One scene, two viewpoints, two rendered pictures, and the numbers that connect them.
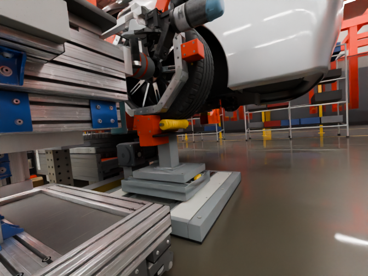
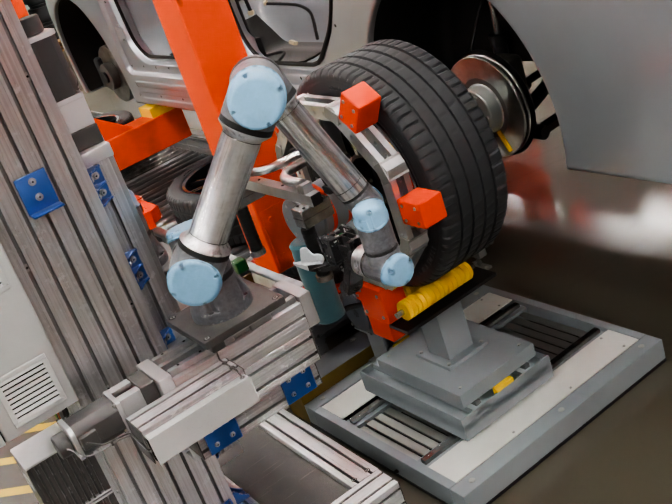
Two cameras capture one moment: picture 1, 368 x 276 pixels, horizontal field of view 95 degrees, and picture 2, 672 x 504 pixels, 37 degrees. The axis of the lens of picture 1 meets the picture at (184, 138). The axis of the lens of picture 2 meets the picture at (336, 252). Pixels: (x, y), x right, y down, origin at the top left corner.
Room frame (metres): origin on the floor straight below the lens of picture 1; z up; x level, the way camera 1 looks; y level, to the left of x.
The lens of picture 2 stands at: (-1.18, -1.09, 1.79)
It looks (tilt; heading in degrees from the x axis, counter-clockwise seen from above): 24 degrees down; 33
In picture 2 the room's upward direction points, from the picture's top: 19 degrees counter-clockwise
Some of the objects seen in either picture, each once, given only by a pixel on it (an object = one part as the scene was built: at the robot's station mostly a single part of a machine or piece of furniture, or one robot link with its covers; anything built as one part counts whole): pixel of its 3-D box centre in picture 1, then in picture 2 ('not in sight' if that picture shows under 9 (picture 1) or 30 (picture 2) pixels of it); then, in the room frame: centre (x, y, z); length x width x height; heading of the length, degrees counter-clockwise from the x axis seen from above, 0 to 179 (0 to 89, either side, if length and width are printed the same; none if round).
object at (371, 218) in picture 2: not in sight; (373, 224); (0.57, -0.09, 0.95); 0.11 x 0.08 x 0.11; 29
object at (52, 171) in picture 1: (61, 178); not in sight; (1.14, 0.86, 0.21); 0.10 x 0.10 x 0.42; 60
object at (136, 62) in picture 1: (134, 47); (315, 251); (0.70, 0.17, 0.83); 0.04 x 0.04 x 0.16
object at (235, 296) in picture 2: not in sight; (215, 290); (0.47, 0.32, 0.87); 0.15 x 0.15 x 0.10
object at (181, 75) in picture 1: (143, 67); (347, 192); (0.99, 0.20, 0.85); 0.54 x 0.07 x 0.54; 60
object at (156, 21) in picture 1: (164, 25); (346, 251); (0.63, 0.04, 0.86); 0.12 x 0.08 x 0.09; 60
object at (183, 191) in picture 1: (166, 180); (452, 373); (1.16, 0.14, 0.13); 0.50 x 0.36 x 0.10; 60
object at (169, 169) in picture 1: (168, 153); (443, 324); (1.14, 0.11, 0.32); 0.40 x 0.30 x 0.28; 60
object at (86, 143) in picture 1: (58, 145); not in sight; (1.12, 0.83, 0.44); 0.43 x 0.17 x 0.03; 60
